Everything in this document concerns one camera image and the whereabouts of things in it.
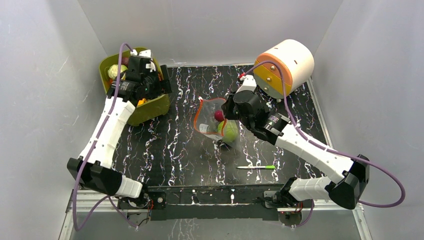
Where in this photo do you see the white orange yellow drawer box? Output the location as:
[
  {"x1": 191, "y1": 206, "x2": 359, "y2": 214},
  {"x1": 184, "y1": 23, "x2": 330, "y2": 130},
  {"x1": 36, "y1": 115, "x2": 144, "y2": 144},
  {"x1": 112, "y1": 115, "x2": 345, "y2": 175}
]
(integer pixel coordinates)
[{"x1": 253, "y1": 39, "x2": 315, "y2": 100}]

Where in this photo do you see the orange yellow fruit toy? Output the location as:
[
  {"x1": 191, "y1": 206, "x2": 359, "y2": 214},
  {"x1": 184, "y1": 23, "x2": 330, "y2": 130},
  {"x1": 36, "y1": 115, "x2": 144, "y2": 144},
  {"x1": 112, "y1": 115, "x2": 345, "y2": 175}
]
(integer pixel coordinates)
[{"x1": 137, "y1": 98, "x2": 148, "y2": 107}]

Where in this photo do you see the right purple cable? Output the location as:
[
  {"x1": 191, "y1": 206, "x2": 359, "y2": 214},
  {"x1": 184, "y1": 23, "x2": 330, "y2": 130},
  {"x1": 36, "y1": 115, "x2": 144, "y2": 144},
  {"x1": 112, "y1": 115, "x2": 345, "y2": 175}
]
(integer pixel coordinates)
[{"x1": 241, "y1": 60, "x2": 406, "y2": 209}]

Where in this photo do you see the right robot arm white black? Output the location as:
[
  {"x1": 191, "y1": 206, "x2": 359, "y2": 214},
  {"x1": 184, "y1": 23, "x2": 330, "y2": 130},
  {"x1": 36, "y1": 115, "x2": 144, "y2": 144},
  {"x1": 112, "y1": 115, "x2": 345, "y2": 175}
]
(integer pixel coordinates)
[{"x1": 221, "y1": 90, "x2": 369, "y2": 210}]

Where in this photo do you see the white green cauliflower toy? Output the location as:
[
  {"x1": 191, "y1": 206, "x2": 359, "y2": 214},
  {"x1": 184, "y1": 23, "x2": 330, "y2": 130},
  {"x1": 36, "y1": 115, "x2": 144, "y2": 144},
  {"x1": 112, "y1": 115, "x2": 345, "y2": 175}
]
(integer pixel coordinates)
[{"x1": 107, "y1": 64, "x2": 128, "y2": 80}]

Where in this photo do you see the clear zip bag orange zipper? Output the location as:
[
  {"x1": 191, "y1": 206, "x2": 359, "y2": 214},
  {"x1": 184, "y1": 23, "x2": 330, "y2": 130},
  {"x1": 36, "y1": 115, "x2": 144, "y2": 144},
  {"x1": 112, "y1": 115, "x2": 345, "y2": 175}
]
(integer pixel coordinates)
[{"x1": 193, "y1": 97, "x2": 240, "y2": 148}]

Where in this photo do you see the dark purple round fruit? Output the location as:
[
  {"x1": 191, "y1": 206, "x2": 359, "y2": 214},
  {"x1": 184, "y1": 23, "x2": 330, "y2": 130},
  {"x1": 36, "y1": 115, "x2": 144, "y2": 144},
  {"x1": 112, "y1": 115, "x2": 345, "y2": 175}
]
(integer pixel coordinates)
[{"x1": 121, "y1": 57, "x2": 130, "y2": 66}]

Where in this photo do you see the green white pen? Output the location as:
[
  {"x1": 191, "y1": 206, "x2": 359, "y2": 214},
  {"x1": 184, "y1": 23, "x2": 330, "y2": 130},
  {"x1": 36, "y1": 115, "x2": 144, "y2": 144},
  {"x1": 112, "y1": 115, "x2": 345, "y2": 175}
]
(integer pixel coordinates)
[{"x1": 236, "y1": 165, "x2": 276, "y2": 170}]

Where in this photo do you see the green cabbage toy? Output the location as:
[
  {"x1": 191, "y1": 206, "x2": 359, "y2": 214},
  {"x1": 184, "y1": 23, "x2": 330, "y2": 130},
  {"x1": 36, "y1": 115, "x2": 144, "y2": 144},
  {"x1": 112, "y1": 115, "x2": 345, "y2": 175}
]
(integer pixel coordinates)
[{"x1": 217, "y1": 120, "x2": 239, "y2": 144}]

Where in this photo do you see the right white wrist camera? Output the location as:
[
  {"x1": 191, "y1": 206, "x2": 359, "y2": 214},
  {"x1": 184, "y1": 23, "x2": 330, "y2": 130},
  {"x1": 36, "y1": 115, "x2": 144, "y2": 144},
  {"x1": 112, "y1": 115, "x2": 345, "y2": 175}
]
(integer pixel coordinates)
[{"x1": 236, "y1": 74, "x2": 257, "y2": 93}]

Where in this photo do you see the olive green plastic bin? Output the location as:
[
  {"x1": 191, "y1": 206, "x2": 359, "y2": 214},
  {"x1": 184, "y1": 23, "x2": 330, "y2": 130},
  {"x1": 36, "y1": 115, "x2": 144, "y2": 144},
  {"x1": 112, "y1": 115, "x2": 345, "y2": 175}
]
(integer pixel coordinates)
[{"x1": 98, "y1": 47, "x2": 170, "y2": 127}]

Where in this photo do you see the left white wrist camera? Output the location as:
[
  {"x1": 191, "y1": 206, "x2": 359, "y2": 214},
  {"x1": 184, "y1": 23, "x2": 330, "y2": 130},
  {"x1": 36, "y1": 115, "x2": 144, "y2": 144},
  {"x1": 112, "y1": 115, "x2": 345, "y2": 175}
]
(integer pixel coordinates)
[{"x1": 128, "y1": 49, "x2": 157, "y2": 73}]

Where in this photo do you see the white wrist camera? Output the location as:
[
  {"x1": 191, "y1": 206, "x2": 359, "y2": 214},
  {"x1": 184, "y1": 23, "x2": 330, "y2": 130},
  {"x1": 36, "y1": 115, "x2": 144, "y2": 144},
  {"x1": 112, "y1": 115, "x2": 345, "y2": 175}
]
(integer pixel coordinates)
[
  {"x1": 236, "y1": 74, "x2": 257, "y2": 93},
  {"x1": 128, "y1": 49, "x2": 157, "y2": 73}
]

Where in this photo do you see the magenta round fruit toy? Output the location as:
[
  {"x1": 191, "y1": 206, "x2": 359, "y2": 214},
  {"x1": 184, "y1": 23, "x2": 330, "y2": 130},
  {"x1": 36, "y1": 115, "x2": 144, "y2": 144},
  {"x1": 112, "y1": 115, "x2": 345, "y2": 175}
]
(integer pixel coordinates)
[{"x1": 214, "y1": 110, "x2": 225, "y2": 122}]

